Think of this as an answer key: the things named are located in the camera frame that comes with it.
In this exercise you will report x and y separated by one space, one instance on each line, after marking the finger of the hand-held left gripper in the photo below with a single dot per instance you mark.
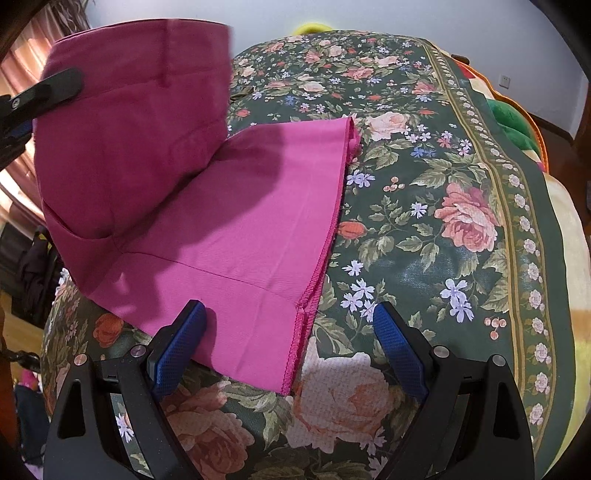
51 90
19 130

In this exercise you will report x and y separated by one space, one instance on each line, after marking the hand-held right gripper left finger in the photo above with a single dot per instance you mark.
178 350

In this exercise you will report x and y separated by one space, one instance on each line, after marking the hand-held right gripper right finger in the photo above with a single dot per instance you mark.
399 350

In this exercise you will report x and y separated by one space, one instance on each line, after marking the pink pants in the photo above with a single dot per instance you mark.
231 230

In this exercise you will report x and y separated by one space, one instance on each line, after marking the pink curtain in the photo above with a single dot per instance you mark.
18 64

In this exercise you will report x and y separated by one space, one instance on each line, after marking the brown patterned curtain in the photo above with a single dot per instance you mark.
69 14

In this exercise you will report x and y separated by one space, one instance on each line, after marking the dark cloth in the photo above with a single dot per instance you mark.
39 277

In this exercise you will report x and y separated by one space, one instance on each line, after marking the floral bedsheet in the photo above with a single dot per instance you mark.
438 207

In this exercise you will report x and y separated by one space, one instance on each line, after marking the yellow foam arch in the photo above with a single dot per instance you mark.
310 27

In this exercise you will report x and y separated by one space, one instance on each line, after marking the white wall socket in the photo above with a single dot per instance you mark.
505 81

